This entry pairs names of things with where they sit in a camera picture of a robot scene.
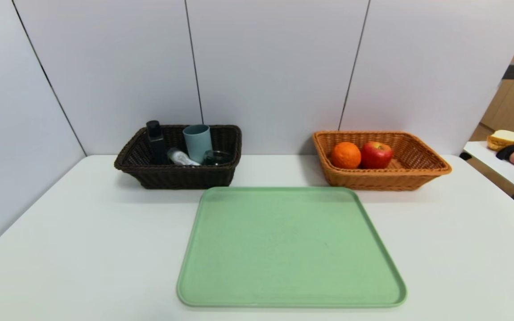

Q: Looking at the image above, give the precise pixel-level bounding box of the glass jar with black handle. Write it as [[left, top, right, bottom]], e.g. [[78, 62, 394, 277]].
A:
[[203, 150, 233, 166]]

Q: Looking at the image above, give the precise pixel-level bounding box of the blue-grey plastic cup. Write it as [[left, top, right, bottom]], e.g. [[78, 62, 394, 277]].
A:
[[182, 124, 213, 164]]

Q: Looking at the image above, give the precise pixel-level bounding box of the clear white spray bottle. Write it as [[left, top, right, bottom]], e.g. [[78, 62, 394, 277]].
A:
[[166, 148, 202, 166]]

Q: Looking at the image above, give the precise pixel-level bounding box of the orange fruit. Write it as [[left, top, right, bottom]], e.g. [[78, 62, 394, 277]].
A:
[[331, 142, 362, 169]]

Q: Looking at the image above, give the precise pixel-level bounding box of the black rectangular bottle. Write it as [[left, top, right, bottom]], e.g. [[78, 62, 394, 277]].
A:
[[146, 120, 169, 165]]

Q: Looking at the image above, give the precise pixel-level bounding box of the red apple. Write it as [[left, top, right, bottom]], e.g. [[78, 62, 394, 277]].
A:
[[361, 141, 394, 169]]

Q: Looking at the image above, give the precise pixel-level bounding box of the dark brown wicker basket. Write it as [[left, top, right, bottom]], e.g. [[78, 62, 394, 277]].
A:
[[114, 124, 242, 189]]

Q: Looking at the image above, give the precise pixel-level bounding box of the orange wicker basket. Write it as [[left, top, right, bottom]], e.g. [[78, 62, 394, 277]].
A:
[[313, 130, 452, 191]]

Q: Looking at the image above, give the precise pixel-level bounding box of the light green plastic tray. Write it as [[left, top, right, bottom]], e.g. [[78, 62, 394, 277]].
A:
[[176, 186, 408, 309]]

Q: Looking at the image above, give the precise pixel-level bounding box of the bread slice on side table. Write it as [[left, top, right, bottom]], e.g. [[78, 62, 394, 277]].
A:
[[487, 130, 514, 151]]

